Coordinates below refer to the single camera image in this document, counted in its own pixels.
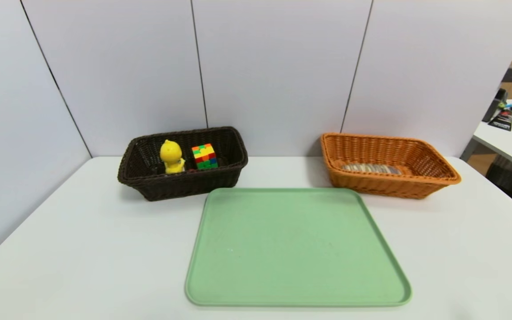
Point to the multicolour puzzle cube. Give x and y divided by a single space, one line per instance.
205 156

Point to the yellow duck toy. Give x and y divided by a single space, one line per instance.
171 155

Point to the brown striped bread roll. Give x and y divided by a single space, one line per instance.
371 169

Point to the dark brown wicker basket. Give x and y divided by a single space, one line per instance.
180 186

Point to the orange wicker basket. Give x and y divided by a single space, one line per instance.
371 184

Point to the green plastic tray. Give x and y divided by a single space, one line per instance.
282 258

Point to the black upright panel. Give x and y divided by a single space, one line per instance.
495 104

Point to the black printed packet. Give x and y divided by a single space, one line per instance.
500 120

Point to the white side table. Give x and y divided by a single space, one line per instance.
509 142

